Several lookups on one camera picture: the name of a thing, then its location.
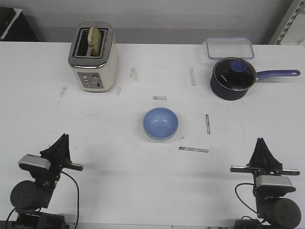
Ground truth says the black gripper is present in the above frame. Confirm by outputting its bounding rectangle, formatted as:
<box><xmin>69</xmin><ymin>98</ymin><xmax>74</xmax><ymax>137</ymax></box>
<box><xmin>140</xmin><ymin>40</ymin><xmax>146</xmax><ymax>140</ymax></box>
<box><xmin>40</xmin><ymin>134</ymin><xmax>83</xmax><ymax>174</ymax></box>
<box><xmin>230</xmin><ymin>138</ymin><xmax>300</xmax><ymax>176</ymax></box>

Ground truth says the green bowl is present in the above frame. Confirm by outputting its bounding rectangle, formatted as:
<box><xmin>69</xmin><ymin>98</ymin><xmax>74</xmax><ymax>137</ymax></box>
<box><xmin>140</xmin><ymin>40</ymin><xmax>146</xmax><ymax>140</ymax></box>
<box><xmin>145</xmin><ymin>133</ymin><xmax>175</xmax><ymax>143</ymax></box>

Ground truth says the blue bowl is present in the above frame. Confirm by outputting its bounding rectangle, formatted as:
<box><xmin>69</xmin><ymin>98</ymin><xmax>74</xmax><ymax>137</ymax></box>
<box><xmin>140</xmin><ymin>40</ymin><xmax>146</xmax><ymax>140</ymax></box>
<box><xmin>142</xmin><ymin>107</ymin><xmax>179</xmax><ymax>140</ymax></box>

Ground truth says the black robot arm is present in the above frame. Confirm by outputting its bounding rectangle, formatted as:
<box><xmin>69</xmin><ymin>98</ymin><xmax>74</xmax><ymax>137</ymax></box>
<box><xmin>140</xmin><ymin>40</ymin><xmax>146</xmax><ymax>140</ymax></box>
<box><xmin>10</xmin><ymin>134</ymin><xmax>83</xmax><ymax>229</ymax></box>
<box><xmin>230</xmin><ymin>138</ymin><xmax>302</xmax><ymax>229</ymax></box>

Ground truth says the dark blue saucepan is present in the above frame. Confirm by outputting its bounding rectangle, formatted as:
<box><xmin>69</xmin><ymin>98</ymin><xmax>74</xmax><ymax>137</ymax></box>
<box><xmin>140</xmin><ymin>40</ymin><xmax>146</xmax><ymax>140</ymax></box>
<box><xmin>210</xmin><ymin>70</ymin><xmax>301</xmax><ymax>101</ymax></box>

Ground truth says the cream and chrome toaster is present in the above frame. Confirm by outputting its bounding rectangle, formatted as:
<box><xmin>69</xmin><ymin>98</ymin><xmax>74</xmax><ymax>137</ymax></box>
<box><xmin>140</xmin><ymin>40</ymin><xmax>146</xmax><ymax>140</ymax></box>
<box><xmin>68</xmin><ymin>21</ymin><xmax>118</xmax><ymax>92</ymax></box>

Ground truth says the glass pot lid blue knob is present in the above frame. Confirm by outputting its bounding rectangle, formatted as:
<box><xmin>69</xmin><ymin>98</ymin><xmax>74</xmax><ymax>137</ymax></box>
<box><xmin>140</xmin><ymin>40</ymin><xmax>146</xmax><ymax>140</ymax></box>
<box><xmin>213</xmin><ymin>58</ymin><xmax>256</xmax><ymax>91</ymax></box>

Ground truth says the clear plastic food container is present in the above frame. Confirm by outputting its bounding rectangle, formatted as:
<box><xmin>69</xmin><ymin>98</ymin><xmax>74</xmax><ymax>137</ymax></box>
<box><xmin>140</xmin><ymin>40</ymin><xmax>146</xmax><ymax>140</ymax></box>
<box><xmin>203</xmin><ymin>37</ymin><xmax>254</xmax><ymax>60</ymax></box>

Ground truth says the slice of toast bread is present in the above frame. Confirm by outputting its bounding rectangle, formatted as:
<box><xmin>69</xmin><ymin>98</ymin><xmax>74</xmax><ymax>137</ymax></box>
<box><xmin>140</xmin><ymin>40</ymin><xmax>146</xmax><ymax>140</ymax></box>
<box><xmin>87</xmin><ymin>26</ymin><xmax>102</xmax><ymax>56</ymax></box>

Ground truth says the black box in corner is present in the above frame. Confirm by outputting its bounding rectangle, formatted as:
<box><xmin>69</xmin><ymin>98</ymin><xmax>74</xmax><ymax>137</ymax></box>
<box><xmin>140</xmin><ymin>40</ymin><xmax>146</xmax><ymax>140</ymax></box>
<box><xmin>0</xmin><ymin>7</ymin><xmax>39</xmax><ymax>42</ymax></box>

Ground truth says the grey metal shelf upright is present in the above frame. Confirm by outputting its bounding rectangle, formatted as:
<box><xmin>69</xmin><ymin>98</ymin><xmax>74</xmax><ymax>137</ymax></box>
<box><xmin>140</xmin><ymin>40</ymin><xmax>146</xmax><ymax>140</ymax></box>
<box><xmin>268</xmin><ymin>0</ymin><xmax>305</xmax><ymax>46</ymax></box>

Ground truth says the black camera cable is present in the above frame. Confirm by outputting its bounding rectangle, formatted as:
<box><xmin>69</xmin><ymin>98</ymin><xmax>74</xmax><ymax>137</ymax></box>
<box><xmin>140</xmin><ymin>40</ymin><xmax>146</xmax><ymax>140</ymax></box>
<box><xmin>61</xmin><ymin>172</ymin><xmax>80</xmax><ymax>226</ymax></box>
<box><xmin>234</xmin><ymin>183</ymin><xmax>258</xmax><ymax>215</ymax></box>

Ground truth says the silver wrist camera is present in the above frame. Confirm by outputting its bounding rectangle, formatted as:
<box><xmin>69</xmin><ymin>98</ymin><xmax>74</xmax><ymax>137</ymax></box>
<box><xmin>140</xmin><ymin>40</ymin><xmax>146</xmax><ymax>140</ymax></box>
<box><xmin>18</xmin><ymin>155</ymin><xmax>51</xmax><ymax>170</ymax></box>
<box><xmin>255</xmin><ymin>175</ymin><xmax>296</xmax><ymax>193</ymax></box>

